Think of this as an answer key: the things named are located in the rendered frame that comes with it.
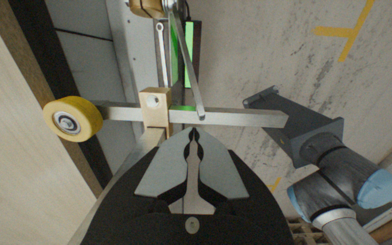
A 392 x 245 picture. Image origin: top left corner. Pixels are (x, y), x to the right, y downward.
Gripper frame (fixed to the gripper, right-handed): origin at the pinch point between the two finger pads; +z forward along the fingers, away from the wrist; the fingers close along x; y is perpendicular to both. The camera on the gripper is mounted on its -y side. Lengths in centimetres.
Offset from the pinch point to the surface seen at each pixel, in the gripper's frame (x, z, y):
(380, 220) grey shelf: 223, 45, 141
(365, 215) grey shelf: 266, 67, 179
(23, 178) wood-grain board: -42.0, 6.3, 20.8
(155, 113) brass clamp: -7.5, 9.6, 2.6
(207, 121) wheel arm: 3.1, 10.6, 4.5
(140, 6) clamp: -7.9, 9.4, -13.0
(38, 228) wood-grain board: -57, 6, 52
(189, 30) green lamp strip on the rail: -2.1, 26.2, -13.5
